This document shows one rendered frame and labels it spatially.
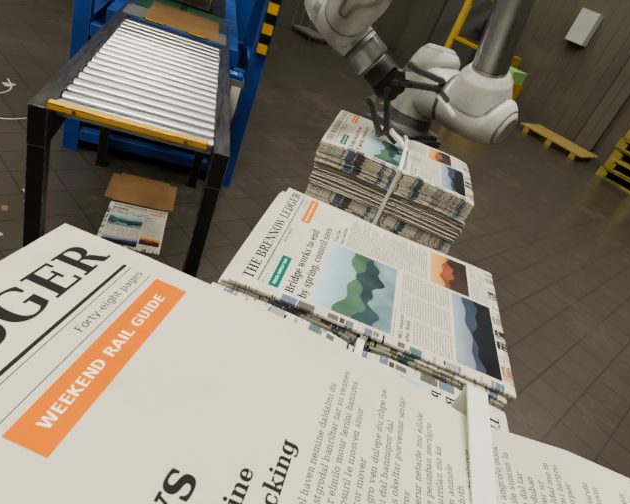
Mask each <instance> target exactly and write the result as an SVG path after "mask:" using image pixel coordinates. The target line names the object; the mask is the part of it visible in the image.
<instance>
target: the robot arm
mask: <svg viewBox="0 0 630 504"><path fill-rule="evenodd" d="M391 1H392V0H305V1H304V5H305V8H306V11H307V13H308V15H309V18H310V19H311V21H312V23H313V25H314V26H315V28H316V29H317V30H318V32H319V33H320V34H321V36H322V37H323V38H324V39H325V41H326V42H327V43H328V44H329V45H330V46H331V47H332V48H333V49H334V50H335V51H337V52H338V53H340V54H341V55H342V56H343V57H344V59H345V60H346V62H348V63H349V65H350V66H351V67H352V68H353V69H354V70H355V72H356V73H357V74H358V75H360V74H361V73H364V75H363V76H364V78H365V80H366V81H367V82H368V83H369V85H370V86H371V87H372V88H373V90H374V92H375V93H374V94H373V95H371V96H368V97H367V98H366V103H367V104H368V106H369V108H370V111H371V116H372V120H373V124H374V129H375V133H376V136H377V137H380V136H383V135H385V136H387V138H388V139H389V140H390V141H391V142H392V144H394V145H395V144H396V143H398V144H399V146H400V147H401V148H402V149H403V148H404V142H403V140H402V139H401V138H400V137H399V136H398V134H400V135H401V136H402V137H403V136H404V135H406V136H407V137H408V140H433V141H437V139H438V136H437V135H436V134H435V133H433V132H432V131H430V130H429V129H430V126H431V124H432V122H433V120H436V121H437V122H439V123H440V124H442V125H443V126H444V127H446V128H447V129H449V130H450V131H452V132H453V133H455V134H457V135H459V136H461V137H463V138H465V139H467V140H469V141H472V142H476V143H480V144H495V143H500V142H502V141H503V140H504V139H506V138H507V137H508V136H509V134H510V133H511V132H512V131H513V129H514V128H515V126H516V124H517V121H518V107H517V104H516V102H515V101H513V100H512V96H513V84H514V83H513V79H512V76H511V74H510V72H509V68H510V66H511V63H512V61H513V58H514V56H515V53H516V51H517V48H518V46H519V43H520V41H521V38H522V35H523V33H524V30H525V28H526V25H527V23H528V20H529V18H530V15H531V13H532V10H533V8H534V5H535V3H536V0H494V1H493V4H492V7H491V10H490V13H489V16H488V19H487V22H486V25H485V28H484V31H483V34H482V37H481V40H480V43H479V46H478V49H477V52H476V55H475V58H474V61H473V62H472V63H470V64H468V65H467V66H465V67H464V68H463V69H462V70H461V72H460V71H459V68H460V65H461V64H460V60H459V57H458V56H457V54H456V52H455V51H454V50H451V49H448V48H445V47H442V46H439V45H436V44H432V43H428V44H426V45H425V46H423V47H421V48H420V49H419V50H418V51H417V52H416V53H415V54H414V55H413V56H412V58H411V59H410V60H409V61H408V63H407V65H406V66H405V67H404V68H403V69H401V68H399V67H398V66H397V64H396V63H395V62H394V61H393V59H392V58H391V57H390V55H389V54H384V52H386V51H387V46H386V45H385V44H384V43H383V41H382V40H381V39H380V37H379V36H378V35H377V33H376V32H375V31H374V30H373V28H372V27H371V25H372V24H373V23H374V22H375V21H376V20H377V19H378V18H379V17H381V16H382V15H383V13H384V12H385V11H386V9H387V8H388V6H389V4H390V3H391ZM376 97H378V98H382V99H384V103H382V102H380V103H378V105H377V108H376V104H375V103H376ZM390 100H391V102H390ZM377 109H378V110H379V111H380V112H379V111H377ZM380 122H382V123H383V124H384V126H383V129H382V130H381V126H380ZM389 128H391V129H390V130H389ZM396 132H397V133H398V134H397V133H396Z"/></svg>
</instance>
